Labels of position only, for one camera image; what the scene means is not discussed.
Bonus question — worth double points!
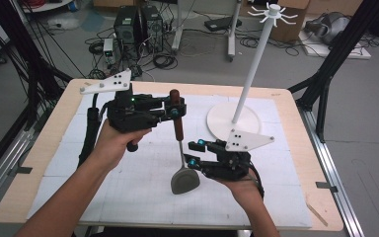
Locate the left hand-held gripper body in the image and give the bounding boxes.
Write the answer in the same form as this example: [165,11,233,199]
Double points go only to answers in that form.
[79,68,166,134]

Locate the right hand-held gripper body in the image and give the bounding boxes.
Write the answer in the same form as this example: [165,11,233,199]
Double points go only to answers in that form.
[200,128,275,182]

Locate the metal spatula with brown handle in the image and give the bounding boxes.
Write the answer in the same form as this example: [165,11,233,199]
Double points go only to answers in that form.
[169,88,201,196]

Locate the white hook rack stand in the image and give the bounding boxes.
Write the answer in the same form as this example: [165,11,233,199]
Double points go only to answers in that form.
[206,3,299,142]

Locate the person's right hand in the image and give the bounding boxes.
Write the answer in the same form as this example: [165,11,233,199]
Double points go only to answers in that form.
[219,174,265,207]

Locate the person's left hand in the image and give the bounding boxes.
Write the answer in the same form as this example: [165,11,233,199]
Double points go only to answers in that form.
[91,118,153,173]

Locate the white grid mat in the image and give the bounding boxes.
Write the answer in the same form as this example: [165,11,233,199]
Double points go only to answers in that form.
[27,89,313,229]

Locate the small grey power supply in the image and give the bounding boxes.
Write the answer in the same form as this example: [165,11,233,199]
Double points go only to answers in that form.
[102,38,116,65]

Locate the white metal stand leg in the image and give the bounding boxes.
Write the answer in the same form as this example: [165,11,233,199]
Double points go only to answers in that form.
[226,0,242,62]
[172,0,186,52]

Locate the black computer tower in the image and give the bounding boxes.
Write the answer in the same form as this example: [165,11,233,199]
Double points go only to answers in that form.
[140,4,164,54]
[114,6,143,57]

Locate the flat black device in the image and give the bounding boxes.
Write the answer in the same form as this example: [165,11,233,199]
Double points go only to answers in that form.
[203,16,243,33]

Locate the tan tape strip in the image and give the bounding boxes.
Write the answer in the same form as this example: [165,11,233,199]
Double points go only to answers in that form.
[305,201,329,228]

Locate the white round table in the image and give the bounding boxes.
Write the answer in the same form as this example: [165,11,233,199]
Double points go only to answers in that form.
[21,0,74,14]

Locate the cardboard box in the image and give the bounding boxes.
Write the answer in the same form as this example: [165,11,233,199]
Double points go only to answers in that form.
[269,0,311,43]

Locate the white floor board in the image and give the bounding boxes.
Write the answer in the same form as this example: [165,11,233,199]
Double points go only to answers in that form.
[298,31,372,60]

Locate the grey bag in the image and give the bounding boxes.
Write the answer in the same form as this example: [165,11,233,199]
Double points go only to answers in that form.
[304,12,352,46]

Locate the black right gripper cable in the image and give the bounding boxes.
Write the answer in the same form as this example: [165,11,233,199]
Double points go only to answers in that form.
[247,161,266,199]

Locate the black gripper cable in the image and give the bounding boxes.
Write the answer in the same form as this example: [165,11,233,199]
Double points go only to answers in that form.
[247,161,266,199]
[77,93,102,168]

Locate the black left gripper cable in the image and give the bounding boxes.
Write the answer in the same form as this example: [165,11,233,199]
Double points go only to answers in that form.
[77,93,102,168]

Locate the bundle of black floor cables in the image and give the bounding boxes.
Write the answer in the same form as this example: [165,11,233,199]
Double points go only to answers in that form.
[84,28,180,81]

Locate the aluminium rail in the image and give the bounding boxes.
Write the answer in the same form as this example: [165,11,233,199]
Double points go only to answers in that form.
[300,108,365,237]
[0,127,36,216]

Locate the black frame post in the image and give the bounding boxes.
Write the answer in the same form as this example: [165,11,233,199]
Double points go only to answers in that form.
[0,0,74,132]
[287,0,379,143]

